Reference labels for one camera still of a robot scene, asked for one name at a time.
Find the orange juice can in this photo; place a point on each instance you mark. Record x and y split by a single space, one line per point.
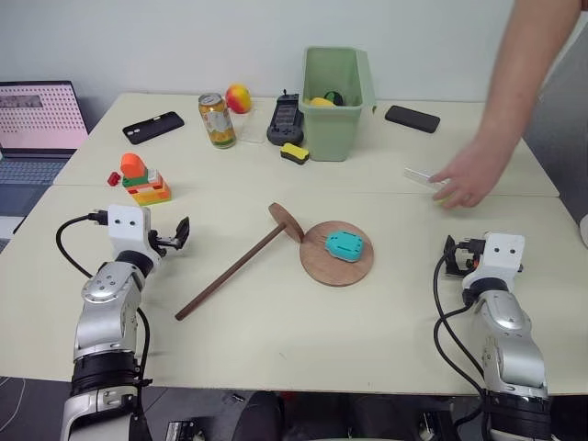
217 121

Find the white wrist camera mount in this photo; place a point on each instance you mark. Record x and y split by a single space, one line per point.
126 229
500 257

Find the black green item in bin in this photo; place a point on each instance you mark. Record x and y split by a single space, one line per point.
335 96

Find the black smartphone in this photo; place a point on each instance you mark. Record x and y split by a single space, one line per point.
154 127

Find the person's bare forearm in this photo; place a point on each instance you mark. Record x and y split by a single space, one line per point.
523 78

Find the green plastic bin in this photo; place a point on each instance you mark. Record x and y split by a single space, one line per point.
331 133

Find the plain black phone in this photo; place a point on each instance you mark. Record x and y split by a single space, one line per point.
412 119

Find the yellow black sponge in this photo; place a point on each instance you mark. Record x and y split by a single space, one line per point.
294 154

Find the red yellow apple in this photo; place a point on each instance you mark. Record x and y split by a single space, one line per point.
239 98

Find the round wooden board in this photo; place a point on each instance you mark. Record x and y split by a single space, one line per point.
331 273

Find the teal plastic toy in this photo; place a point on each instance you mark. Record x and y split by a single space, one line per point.
344 246

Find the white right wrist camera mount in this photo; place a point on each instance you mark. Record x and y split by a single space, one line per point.
500 257

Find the clear glass cup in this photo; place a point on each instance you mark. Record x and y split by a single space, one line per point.
252 131

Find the clear plastic piece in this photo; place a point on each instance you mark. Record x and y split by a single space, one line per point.
420 177

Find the colourful building block stack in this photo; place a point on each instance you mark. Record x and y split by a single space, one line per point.
149 188

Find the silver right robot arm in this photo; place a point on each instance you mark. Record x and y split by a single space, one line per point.
510 349

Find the orange toy piece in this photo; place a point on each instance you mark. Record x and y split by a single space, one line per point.
132 165

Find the dark rounded shape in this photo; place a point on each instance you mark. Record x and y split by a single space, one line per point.
257 415

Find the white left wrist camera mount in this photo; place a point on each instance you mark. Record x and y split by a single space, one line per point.
126 229

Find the small red block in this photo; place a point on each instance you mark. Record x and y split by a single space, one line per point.
113 178

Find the black handheld device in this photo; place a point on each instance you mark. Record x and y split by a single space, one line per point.
285 119

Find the brown wooden stick with disc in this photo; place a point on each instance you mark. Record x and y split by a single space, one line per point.
229 275

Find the yellow item in bin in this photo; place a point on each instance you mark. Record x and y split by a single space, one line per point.
320 101

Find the grey laptop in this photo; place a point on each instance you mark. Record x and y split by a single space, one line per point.
32 124

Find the person's bare hand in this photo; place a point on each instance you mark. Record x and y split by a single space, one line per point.
473 177

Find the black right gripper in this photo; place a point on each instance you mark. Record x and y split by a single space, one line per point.
466 257

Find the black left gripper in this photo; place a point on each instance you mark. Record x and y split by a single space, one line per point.
161 241

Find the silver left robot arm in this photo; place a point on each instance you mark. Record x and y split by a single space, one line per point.
103 317

